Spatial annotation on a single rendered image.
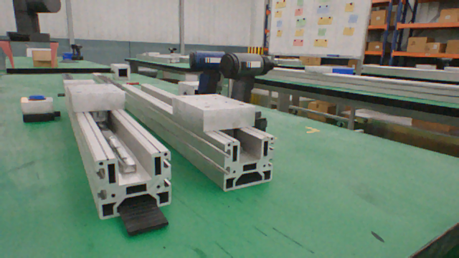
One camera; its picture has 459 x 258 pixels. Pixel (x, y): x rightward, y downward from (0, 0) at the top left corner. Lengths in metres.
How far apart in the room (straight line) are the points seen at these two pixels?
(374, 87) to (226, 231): 1.78
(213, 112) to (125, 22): 12.26
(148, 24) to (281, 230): 12.77
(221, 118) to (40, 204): 0.31
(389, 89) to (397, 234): 1.61
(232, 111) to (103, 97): 0.31
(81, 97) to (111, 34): 11.88
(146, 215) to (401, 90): 1.76
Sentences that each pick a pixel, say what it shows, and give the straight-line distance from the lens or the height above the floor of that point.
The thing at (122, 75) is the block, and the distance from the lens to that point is 2.20.
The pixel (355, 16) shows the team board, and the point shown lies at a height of 1.39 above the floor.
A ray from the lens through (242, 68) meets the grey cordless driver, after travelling 0.76.
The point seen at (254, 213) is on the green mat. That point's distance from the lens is 0.46.
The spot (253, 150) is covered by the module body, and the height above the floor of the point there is 0.83.
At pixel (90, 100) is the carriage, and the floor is 0.89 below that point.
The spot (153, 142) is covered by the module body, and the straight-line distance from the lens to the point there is 0.48.
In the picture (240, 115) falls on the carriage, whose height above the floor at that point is 0.89.
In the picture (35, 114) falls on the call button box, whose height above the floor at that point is 0.80.
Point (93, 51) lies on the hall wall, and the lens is 12.44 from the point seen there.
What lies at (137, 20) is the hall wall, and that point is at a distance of 12.90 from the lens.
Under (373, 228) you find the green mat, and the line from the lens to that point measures 0.48.
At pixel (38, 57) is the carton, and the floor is 0.87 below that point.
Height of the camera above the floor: 1.01
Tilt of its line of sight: 15 degrees down
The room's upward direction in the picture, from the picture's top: 2 degrees clockwise
